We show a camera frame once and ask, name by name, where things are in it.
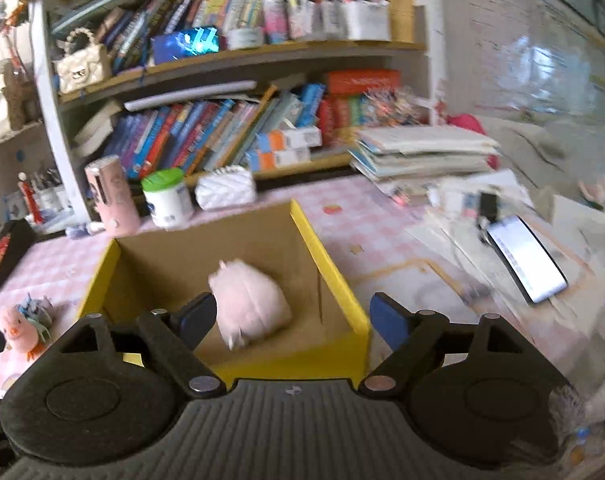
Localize pink plush pig toy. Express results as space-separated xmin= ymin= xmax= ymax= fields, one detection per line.
xmin=208 ymin=259 xmax=293 ymax=351

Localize pink plush chick toy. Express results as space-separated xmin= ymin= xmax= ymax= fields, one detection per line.
xmin=0 ymin=307 xmax=50 ymax=361

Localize yellow cardboard box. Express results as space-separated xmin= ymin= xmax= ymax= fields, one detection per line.
xmin=81 ymin=202 xmax=371 ymax=382

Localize pink checkered tablecloth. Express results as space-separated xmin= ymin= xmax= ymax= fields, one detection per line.
xmin=0 ymin=177 xmax=605 ymax=372

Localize white jar green lid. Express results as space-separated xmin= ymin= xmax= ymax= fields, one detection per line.
xmin=142 ymin=168 xmax=194 ymax=230

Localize black smartphone lit screen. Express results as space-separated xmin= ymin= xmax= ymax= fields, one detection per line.
xmin=485 ymin=216 xmax=569 ymax=304

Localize pink cartoon humidifier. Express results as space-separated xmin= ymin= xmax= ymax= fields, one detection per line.
xmin=84 ymin=155 xmax=141 ymax=236

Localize white quilted pouch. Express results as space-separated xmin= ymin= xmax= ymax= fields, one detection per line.
xmin=195 ymin=166 xmax=258 ymax=210

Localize black Yamaha keyboard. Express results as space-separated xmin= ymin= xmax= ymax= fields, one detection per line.
xmin=0 ymin=219 xmax=37 ymax=288

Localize white pen holder cups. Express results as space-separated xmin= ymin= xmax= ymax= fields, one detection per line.
xmin=36 ymin=185 xmax=71 ymax=214

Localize stack of paper books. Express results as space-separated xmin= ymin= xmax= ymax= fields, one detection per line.
xmin=349 ymin=126 xmax=500 ymax=181

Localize row of colourful books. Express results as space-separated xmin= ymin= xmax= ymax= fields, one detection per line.
xmin=100 ymin=84 xmax=326 ymax=180

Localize red dressed doll figurine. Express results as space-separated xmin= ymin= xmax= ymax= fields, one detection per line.
xmin=18 ymin=172 xmax=44 ymax=224

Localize orange white medicine boxes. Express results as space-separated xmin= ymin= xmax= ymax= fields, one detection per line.
xmin=244 ymin=127 xmax=323 ymax=172

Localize wooden bookshelf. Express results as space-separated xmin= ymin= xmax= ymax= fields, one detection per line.
xmin=29 ymin=0 xmax=447 ymax=222

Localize cream quilted pearl handbag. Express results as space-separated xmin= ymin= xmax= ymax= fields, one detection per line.
xmin=56 ymin=27 xmax=112 ymax=94

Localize shiny blue box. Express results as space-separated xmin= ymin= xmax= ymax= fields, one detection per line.
xmin=152 ymin=26 xmax=220 ymax=65

